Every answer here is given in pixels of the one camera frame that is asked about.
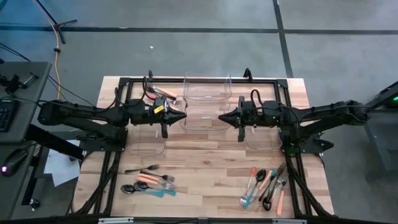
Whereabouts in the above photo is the grey desk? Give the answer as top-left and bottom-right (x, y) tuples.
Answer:
(0, 61), (53, 220)

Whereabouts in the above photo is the black side table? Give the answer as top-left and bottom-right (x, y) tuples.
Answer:
(363, 80), (398, 182)

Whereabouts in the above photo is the white paper sheet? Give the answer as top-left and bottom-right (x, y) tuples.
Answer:
(43, 139), (81, 187)

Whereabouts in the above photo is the yellow cable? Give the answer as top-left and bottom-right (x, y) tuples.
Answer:
(32, 0), (62, 101)

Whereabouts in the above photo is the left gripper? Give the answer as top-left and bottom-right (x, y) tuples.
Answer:
(144, 98), (187, 139)

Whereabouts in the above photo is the orange-handled silver fork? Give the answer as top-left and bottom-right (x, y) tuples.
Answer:
(148, 94), (183, 106)
(239, 166), (258, 207)

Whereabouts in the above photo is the black clamp tool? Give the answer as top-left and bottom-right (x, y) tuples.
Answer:
(0, 72), (40, 95)

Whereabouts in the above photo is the clear plastic bin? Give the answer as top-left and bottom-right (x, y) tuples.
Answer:
(128, 123), (168, 157)
(182, 72), (233, 101)
(243, 124), (283, 152)
(179, 98), (233, 131)

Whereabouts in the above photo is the black computer mouse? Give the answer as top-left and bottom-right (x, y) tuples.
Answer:
(1, 148), (29, 178)

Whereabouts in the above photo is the black keyboard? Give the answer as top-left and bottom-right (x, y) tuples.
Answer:
(0, 99), (20, 134)

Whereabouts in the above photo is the black tripod stand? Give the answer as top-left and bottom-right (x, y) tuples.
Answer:
(33, 0), (78, 45)

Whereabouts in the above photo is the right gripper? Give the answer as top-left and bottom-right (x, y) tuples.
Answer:
(218, 95), (264, 143)

